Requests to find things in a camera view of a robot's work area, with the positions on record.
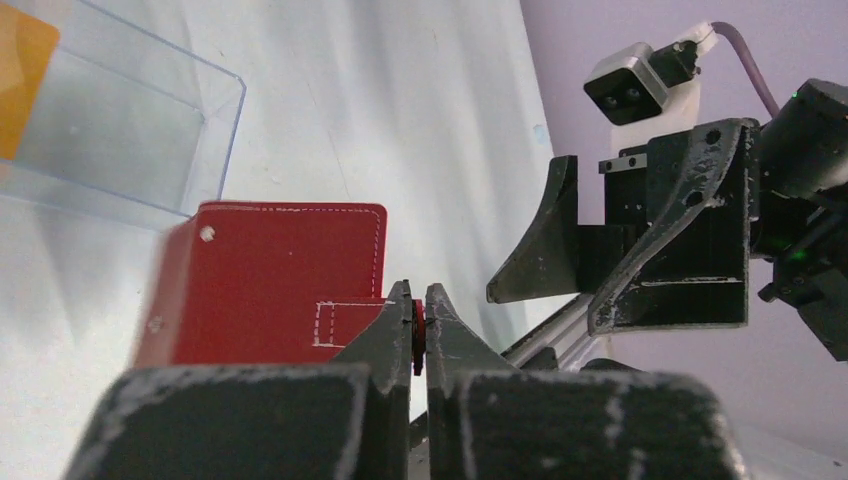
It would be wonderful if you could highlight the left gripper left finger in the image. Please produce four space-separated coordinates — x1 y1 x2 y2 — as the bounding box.
65 281 414 479

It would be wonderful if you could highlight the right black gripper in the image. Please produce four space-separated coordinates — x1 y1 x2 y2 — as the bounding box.
485 119 762 337

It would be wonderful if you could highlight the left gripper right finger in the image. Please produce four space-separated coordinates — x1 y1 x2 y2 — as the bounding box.
425 283 749 479

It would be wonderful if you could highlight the red leather card holder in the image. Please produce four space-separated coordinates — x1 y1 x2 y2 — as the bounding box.
131 201 389 368

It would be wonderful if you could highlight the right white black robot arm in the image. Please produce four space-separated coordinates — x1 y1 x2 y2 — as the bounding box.
486 78 847 362

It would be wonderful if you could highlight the orange credit card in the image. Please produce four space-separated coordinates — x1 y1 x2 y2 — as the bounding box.
1 2 60 160

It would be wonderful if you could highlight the aluminium front rail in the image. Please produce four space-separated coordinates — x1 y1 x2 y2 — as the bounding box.
502 294 613 372

